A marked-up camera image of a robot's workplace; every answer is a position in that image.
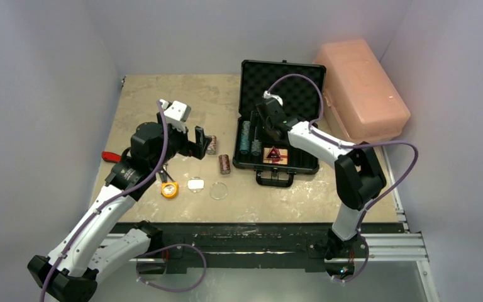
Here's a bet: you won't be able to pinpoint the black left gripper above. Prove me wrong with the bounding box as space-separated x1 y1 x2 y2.
150 111 211 171

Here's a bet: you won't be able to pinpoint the orange blue chip stack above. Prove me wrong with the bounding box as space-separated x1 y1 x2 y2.
206 135 217 155

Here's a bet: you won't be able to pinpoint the yellow blue chip stack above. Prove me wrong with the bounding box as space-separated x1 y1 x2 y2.
250 140 262 157

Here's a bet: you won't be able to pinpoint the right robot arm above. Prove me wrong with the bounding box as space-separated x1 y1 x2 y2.
256 98 387 260

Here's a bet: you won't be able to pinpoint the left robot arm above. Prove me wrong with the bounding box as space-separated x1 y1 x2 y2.
28 122 212 301

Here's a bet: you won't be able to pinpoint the black poker set case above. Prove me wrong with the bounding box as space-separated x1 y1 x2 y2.
232 60 326 187

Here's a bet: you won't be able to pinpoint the triangular all-in button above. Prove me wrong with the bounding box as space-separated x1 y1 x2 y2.
265 147 282 161

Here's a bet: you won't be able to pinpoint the red card deck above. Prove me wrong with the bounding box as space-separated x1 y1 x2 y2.
262 147 288 165

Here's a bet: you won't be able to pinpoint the orange black chip stack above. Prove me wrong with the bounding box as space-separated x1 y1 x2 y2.
218 154 231 175

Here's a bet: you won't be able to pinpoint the yellow blue chips in case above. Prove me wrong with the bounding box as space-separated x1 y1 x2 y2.
239 120 251 155

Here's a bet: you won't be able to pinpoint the clear acrylic disc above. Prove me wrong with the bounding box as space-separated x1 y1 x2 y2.
210 182 228 200

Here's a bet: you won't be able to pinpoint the orange tape measure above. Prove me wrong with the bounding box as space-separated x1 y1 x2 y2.
161 182 179 199

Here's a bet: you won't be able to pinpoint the pink plastic storage box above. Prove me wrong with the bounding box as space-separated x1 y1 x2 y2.
313 39 411 143

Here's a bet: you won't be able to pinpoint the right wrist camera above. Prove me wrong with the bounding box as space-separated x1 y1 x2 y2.
263 91 284 106

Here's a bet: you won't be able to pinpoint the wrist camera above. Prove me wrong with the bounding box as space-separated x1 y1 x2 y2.
159 99 191 134
263 91 284 106

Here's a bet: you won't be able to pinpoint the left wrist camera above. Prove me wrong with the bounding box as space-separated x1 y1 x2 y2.
159 99 191 134

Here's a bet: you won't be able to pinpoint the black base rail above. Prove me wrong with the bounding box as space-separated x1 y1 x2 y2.
99 223 430 276

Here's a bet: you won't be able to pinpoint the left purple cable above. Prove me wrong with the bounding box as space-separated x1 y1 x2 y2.
39 99 172 302

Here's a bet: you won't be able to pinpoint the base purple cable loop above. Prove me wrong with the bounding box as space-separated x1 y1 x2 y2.
136 244 208 293

